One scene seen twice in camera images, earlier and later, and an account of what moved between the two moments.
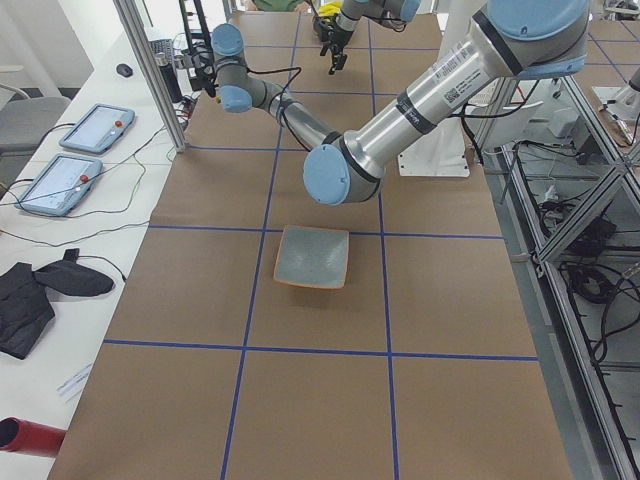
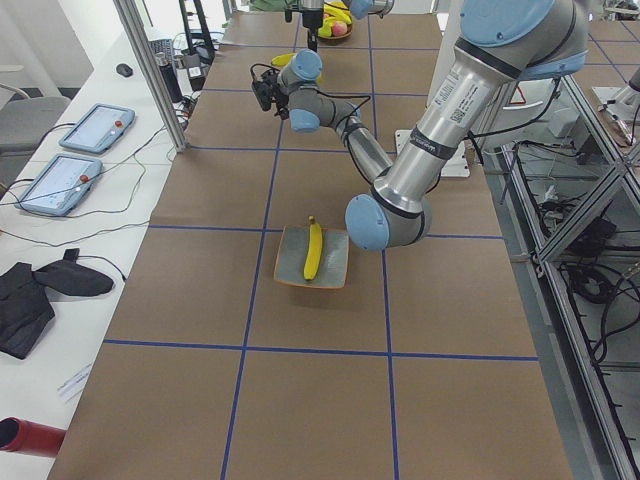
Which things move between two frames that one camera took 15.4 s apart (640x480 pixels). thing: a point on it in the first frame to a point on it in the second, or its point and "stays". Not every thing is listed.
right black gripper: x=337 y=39 to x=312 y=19
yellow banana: x=330 y=9 to x=282 y=60
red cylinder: x=17 y=435 stays
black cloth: x=25 y=306 stays
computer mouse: x=124 y=70 stays
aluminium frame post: x=155 y=76 stays
